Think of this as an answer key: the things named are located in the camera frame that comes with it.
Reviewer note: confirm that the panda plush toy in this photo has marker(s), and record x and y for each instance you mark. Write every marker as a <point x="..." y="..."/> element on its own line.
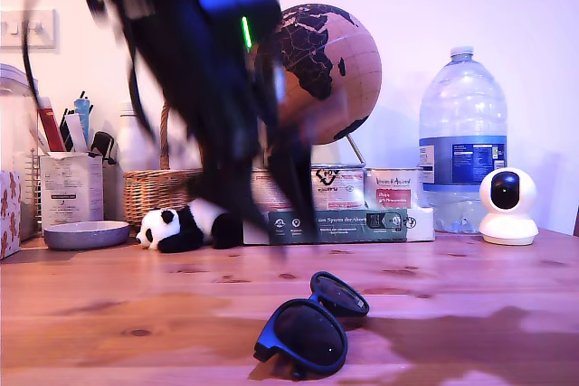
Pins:
<point x="181" y="228"/>

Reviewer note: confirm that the cork globe on stand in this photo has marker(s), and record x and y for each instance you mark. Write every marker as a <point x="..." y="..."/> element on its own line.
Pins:
<point x="344" y="78"/>

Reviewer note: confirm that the grey shallow bowl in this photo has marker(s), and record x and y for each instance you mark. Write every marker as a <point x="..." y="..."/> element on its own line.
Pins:
<point x="86" y="234"/>

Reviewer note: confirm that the clear container with lid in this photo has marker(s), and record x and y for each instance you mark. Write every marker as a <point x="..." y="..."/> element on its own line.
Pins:
<point x="16" y="81"/>

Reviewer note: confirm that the red and white tube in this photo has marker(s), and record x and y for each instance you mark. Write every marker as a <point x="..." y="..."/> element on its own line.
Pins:
<point x="50" y="128"/>

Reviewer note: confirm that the gingerbread print box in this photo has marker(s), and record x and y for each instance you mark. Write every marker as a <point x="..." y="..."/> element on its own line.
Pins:
<point x="9" y="214"/>

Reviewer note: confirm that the tin can pale pink label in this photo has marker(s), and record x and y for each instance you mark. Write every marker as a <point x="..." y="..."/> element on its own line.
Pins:
<point x="267" y="191"/>

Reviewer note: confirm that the large clear water bottle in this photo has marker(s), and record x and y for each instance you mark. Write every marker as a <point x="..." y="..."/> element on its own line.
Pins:
<point x="461" y="110"/>

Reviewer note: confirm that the small white round camera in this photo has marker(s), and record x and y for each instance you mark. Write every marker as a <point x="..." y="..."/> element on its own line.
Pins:
<point x="506" y="223"/>

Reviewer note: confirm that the green cardboard can tray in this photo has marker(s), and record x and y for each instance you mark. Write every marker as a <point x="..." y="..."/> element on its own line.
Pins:
<point x="362" y="225"/>

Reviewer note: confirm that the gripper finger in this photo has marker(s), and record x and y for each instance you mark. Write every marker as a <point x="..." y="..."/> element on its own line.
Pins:
<point x="294" y="169"/>
<point x="235" y="196"/>

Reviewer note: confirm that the white metal bottle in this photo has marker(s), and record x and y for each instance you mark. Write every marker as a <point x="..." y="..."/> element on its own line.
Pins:
<point x="129" y="146"/>

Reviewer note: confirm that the tin can red label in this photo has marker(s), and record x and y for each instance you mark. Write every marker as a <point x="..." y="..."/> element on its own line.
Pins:
<point x="393" y="191"/>

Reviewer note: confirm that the black clip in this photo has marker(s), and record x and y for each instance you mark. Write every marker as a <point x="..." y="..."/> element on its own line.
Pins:
<point x="103" y="144"/>

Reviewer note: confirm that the white wall switch plate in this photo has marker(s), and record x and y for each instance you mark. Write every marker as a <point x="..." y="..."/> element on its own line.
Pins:
<point x="45" y="31"/>

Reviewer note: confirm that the black sunglasses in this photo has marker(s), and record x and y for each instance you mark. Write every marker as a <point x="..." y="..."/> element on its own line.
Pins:
<point x="307" y="336"/>

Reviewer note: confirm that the tin can black scrawl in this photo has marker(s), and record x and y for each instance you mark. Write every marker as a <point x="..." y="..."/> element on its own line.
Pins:
<point x="339" y="191"/>

